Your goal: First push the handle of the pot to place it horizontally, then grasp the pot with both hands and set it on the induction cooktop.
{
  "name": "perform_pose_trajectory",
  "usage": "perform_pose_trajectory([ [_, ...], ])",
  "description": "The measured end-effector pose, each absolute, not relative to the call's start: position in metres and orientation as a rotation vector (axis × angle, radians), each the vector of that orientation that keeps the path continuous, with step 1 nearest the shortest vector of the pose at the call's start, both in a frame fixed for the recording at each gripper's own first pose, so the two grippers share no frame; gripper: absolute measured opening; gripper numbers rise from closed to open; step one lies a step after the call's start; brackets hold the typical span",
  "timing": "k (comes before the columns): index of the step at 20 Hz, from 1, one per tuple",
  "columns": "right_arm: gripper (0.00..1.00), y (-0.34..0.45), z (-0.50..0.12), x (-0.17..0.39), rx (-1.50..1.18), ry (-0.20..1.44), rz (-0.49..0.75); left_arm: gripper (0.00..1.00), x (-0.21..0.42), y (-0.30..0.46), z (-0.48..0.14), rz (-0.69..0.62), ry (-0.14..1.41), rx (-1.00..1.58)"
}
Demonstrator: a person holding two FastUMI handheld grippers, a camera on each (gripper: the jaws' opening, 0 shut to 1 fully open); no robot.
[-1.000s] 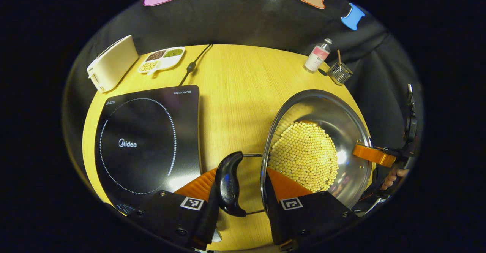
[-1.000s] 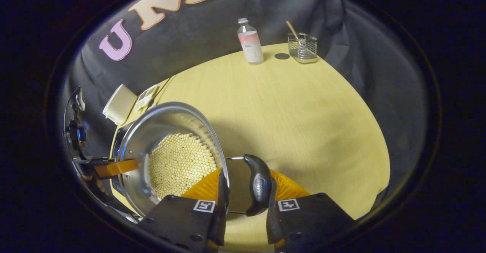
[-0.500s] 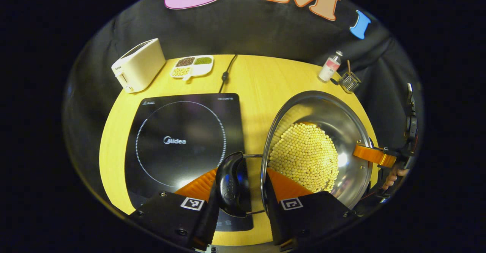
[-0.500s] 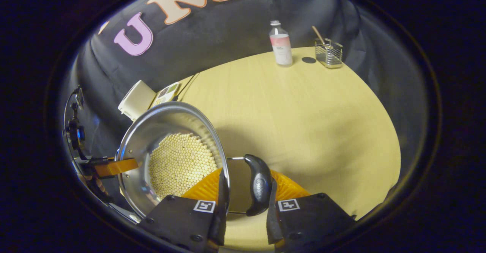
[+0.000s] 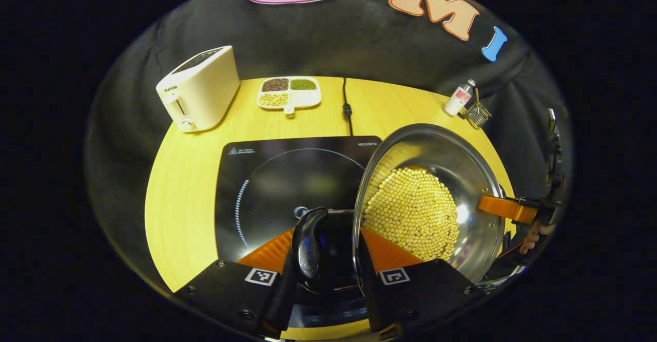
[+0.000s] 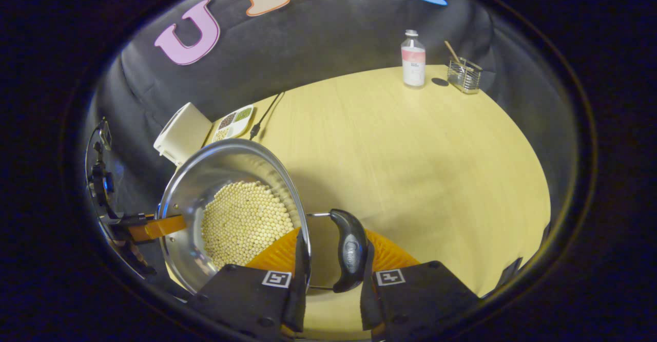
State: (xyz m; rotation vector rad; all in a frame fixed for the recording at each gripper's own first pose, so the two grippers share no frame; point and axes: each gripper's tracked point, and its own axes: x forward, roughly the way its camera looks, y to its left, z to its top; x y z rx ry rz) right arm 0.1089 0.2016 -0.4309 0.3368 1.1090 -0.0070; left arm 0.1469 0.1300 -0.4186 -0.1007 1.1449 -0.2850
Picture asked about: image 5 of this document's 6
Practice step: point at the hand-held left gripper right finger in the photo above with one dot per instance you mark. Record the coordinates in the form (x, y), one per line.
(372, 290)

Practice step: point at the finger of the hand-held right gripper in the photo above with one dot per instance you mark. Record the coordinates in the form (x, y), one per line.
(505, 207)

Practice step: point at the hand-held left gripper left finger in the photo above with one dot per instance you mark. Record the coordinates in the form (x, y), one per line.
(285, 301)

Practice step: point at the black induction cooktop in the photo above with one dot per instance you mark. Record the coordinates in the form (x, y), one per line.
(277, 177)

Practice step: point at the pile of yellow soybeans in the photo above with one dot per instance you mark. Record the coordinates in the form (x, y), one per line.
(410, 213)

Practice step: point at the ribbed glass cup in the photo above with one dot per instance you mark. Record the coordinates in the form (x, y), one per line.
(478, 117)

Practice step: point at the brown wooden stick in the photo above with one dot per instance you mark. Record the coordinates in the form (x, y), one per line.
(477, 96)

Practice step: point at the small bottle with pink label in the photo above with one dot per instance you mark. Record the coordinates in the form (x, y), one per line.
(458, 99)

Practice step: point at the pile of pale beans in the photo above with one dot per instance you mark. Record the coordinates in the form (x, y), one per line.
(273, 99)

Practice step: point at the white divided dish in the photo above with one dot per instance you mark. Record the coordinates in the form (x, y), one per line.
(308, 98)

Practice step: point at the pile of dark red beans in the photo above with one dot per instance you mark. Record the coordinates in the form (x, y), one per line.
(275, 84)

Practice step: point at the pile of green mung beans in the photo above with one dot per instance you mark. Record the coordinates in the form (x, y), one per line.
(303, 84)

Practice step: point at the white toaster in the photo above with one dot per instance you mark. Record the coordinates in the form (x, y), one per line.
(205, 90)

